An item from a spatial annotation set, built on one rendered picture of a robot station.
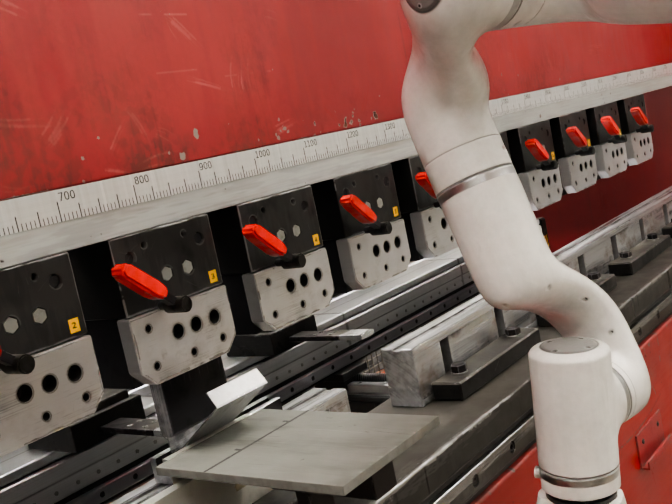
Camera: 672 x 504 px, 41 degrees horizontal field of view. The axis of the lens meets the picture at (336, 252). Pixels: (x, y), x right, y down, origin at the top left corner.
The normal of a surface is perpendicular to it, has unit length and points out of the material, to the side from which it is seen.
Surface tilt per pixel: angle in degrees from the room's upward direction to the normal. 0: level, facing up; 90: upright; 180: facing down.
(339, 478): 0
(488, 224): 79
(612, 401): 94
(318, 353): 90
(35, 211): 90
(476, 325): 90
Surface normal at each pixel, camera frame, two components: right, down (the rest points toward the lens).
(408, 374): -0.58, 0.22
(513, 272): -0.18, 0.03
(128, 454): 0.79, -0.08
